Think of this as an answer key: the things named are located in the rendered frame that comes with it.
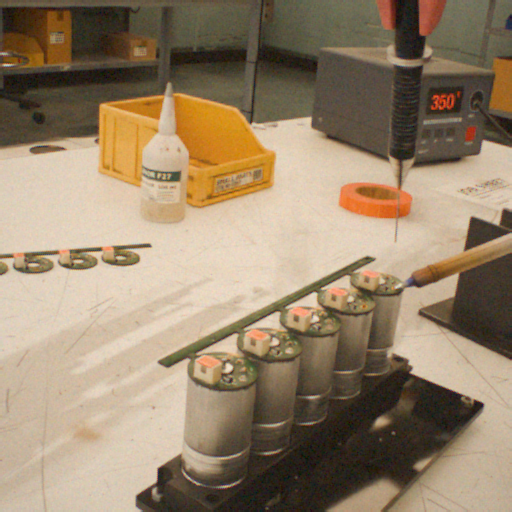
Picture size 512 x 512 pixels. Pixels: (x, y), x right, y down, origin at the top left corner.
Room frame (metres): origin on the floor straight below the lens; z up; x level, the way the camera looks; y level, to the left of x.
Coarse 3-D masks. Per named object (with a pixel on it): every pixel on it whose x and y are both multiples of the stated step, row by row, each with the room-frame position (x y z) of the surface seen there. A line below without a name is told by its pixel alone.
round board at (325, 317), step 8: (288, 312) 0.30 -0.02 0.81; (320, 312) 0.30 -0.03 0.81; (328, 312) 0.30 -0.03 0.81; (280, 320) 0.29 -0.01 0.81; (320, 320) 0.30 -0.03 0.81; (328, 320) 0.29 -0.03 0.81; (336, 320) 0.30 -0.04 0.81; (288, 328) 0.29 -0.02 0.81; (312, 328) 0.29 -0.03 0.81; (320, 328) 0.29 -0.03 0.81; (336, 328) 0.29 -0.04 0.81; (312, 336) 0.28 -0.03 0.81; (320, 336) 0.28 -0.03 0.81
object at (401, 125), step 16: (400, 0) 0.29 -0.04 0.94; (416, 0) 0.29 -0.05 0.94; (400, 16) 0.29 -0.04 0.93; (416, 16) 0.29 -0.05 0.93; (400, 32) 0.29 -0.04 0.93; (416, 32) 0.29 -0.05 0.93; (400, 48) 0.30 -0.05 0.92; (416, 48) 0.29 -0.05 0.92; (400, 64) 0.29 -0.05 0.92; (416, 64) 0.29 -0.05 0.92; (400, 80) 0.30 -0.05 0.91; (416, 80) 0.30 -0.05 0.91; (400, 96) 0.30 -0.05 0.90; (416, 96) 0.30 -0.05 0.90; (400, 112) 0.30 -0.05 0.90; (416, 112) 0.30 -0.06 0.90; (400, 128) 0.30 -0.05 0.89; (416, 128) 0.31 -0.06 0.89; (400, 144) 0.31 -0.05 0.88; (416, 144) 0.31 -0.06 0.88
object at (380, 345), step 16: (352, 288) 0.34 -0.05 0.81; (384, 304) 0.33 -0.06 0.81; (400, 304) 0.34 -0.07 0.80; (384, 320) 0.33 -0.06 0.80; (368, 336) 0.33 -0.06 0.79; (384, 336) 0.33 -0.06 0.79; (368, 352) 0.33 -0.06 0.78; (384, 352) 0.33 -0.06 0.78; (368, 368) 0.33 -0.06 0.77; (384, 368) 0.33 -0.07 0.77
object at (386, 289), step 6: (354, 276) 0.34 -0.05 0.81; (384, 276) 0.35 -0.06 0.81; (390, 276) 0.35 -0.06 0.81; (354, 282) 0.34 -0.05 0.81; (390, 282) 0.34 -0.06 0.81; (396, 282) 0.34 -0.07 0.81; (360, 288) 0.33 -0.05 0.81; (384, 288) 0.33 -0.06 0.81; (390, 288) 0.33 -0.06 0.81; (372, 294) 0.33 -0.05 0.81; (378, 294) 0.33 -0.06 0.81; (384, 294) 0.33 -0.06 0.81; (390, 294) 0.33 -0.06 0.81; (396, 294) 0.33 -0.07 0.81
